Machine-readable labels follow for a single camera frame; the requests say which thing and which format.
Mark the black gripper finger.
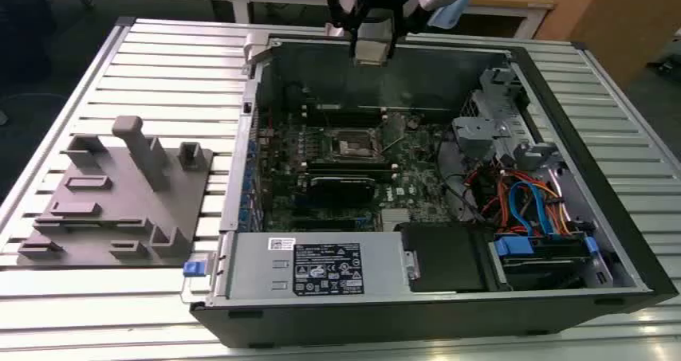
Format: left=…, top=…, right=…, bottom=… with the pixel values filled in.
left=387, top=0, right=415, bottom=58
left=323, top=0, right=369, bottom=59

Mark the silver CPU plate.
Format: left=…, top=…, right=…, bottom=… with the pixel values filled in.
left=354, top=37, right=394, bottom=66

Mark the metal socket cover frame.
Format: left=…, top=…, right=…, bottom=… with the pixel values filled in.
left=334, top=127, right=379, bottom=144

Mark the thin metal locking lever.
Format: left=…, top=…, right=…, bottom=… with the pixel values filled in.
left=378, top=126, right=399, bottom=155

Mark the CPU socket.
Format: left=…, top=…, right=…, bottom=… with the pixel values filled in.
left=330, top=126, right=389, bottom=163

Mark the black expansion slot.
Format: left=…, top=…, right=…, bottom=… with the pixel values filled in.
left=291, top=217, right=369, bottom=232

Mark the grey case latch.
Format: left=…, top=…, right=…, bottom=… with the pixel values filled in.
left=242, top=32, right=274, bottom=66

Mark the metal drive cage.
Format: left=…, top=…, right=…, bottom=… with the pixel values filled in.
left=451, top=68, right=566, bottom=173

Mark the green motherboard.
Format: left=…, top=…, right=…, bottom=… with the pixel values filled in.
left=254, top=105, right=463, bottom=234

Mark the black graphics card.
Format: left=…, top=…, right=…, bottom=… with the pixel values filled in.
left=306, top=175, right=378, bottom=203

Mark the wooden cabinet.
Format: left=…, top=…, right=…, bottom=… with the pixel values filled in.
left=537, top=0, right=681, bottom=88

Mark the chair base with casters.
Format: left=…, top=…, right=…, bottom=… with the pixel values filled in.
left=657, top=33, right=681, bottom=77

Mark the black plastic shroud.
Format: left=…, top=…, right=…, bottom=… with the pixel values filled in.
left=394, top=222, right=506, bottom=295

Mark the hard disk in blue carrier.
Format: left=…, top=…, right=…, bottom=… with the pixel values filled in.
left=491, top=233, right=600, bottom=291

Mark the black power supply label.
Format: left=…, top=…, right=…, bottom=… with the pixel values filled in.
left=292, top=242, right=365, bottom=297

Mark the silver power supply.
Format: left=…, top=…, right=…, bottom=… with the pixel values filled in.
left=211, top=231, right=415, bottom=300

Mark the grey parts rack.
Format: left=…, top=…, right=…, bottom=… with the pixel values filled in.
left=15, top=115, right=215, bottom=268

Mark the black PC case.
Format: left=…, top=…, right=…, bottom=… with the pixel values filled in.
left=180, top=32, right=680, bottom=350

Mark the blue wire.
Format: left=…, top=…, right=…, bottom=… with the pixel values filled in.
left=506, top=180, right=561, bottom=241

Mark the orange wire bundle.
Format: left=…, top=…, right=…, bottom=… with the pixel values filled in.
left=478, top=168, right=584, bottom=238

